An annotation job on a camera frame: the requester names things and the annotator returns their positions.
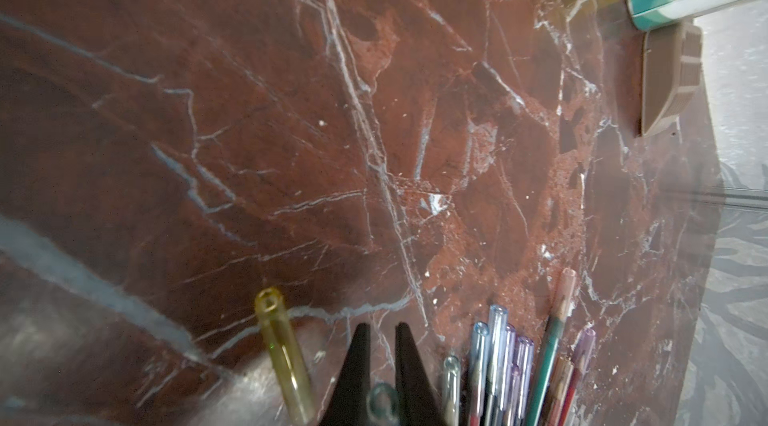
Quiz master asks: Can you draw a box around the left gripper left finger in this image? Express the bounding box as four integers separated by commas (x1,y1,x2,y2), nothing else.
319,323,371,426

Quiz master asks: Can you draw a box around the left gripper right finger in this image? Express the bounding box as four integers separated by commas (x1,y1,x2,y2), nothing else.
395,322,445,425

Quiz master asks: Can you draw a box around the yellow pencil cap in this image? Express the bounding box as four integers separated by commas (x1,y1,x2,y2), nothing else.
254,287,316,425

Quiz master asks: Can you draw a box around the red striped pencil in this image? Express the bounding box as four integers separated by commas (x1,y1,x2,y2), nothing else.
468,321,490,426

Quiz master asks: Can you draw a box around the navy pencil purple cap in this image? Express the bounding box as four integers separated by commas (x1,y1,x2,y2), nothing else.
505,335,535,425

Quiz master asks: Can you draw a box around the red pencil brown cap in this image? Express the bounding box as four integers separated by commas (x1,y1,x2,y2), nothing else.
538,355,574,426

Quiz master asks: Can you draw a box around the red pencil at edge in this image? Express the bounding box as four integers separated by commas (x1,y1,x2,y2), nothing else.
558,327,597,426

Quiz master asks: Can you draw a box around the green pencil pink cap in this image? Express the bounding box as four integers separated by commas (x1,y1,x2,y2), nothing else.
523,268,577,426

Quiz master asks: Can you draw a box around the brown slotted plastic piece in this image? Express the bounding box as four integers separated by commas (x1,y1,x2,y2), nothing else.
640,22,703,136

